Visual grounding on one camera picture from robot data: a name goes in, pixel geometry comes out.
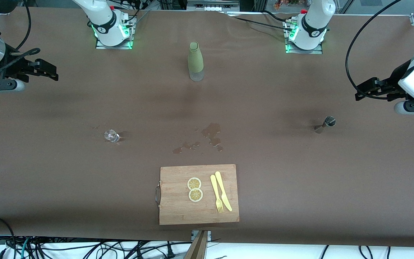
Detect steel measuring jigger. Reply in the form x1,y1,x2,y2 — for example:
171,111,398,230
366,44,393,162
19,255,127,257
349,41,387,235
314,116,336,134

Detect clear glass cup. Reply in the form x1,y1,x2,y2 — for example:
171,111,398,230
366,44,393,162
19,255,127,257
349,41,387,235
104,129,120,143

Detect brown table cover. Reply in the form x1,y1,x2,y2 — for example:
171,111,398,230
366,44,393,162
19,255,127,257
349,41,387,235
0,6,414,249

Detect green sleeved glass bottle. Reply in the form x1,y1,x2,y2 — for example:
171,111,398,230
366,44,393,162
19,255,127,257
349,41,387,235
188,42,204,82

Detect liquid spill puddle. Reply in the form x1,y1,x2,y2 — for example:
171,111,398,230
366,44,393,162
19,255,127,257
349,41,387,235
172,123,224,154

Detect yellow plastic knife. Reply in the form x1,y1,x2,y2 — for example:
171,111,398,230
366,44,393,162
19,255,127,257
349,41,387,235
215,171,233,212

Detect grey power strip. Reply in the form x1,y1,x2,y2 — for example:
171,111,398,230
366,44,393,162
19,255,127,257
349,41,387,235
187,0,240,11

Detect yellow plastic fork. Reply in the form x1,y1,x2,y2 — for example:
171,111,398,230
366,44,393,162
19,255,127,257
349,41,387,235
210,174,224,213

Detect bamboo cutting board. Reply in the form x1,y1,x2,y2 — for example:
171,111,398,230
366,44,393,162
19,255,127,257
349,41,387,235
156,164,240,226

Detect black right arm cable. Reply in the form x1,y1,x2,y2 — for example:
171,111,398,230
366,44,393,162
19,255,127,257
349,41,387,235
0,0,41,77

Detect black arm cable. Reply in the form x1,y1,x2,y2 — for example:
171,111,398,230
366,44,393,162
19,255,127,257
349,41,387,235
345,0,403,100
0,0,41,77

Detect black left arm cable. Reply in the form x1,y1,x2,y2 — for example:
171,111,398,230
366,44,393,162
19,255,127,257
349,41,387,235
345,0,403,100

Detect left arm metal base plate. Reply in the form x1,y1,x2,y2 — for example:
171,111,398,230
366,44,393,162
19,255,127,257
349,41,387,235
285,20,323,55

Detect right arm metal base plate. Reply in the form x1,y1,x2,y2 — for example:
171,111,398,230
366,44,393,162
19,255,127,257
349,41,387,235
95,16,134,50

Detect black base power cable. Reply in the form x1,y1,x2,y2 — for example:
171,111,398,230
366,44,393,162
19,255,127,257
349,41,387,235
227,10,295,33

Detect teal cable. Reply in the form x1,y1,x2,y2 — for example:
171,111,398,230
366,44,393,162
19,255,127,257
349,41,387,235
19,237,32,259

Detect small metal bracket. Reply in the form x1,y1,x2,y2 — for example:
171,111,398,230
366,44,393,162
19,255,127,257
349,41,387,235
192,230,212,241

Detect wooden post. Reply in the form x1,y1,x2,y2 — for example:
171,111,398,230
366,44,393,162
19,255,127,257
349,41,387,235
185,230,208,259

